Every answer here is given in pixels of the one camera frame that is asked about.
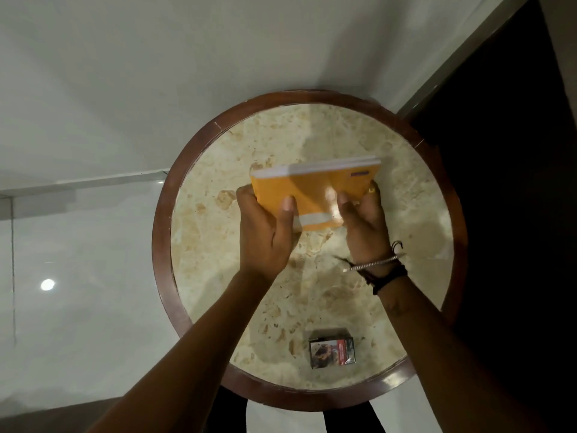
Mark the orange book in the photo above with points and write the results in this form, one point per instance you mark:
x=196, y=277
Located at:
x=311, y=189

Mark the cigarette pack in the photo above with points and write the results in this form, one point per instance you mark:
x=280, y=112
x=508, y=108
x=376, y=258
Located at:
x=332, y=352

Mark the grey door frame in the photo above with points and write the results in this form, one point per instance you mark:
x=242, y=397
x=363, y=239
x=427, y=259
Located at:
x=460, y=54

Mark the person's left hand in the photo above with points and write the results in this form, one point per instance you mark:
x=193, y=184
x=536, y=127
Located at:
x=259, y=238

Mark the dark table leg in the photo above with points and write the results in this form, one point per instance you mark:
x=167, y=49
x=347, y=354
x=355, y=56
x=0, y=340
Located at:
x=225, y=412
x=354, y=419

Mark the person's right thumb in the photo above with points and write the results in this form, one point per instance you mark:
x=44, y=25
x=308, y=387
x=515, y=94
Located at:
x=348, y=207

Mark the person's right forearm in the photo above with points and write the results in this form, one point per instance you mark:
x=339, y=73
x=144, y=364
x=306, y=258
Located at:
x=441, y=356

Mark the person's left forearm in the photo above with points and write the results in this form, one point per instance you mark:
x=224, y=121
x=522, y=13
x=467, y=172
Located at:
x=194, y=356

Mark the white baseboard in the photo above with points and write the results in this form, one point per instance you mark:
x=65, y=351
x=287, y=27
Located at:
x=76, y=187

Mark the round marble table wooden rim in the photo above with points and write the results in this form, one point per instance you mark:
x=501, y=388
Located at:
x=315, y=302

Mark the person's left thumb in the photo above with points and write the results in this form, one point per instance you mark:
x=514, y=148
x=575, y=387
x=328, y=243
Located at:
x=285, y=218

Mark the person's right hand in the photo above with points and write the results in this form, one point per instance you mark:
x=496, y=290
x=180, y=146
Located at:
x=367, y=236

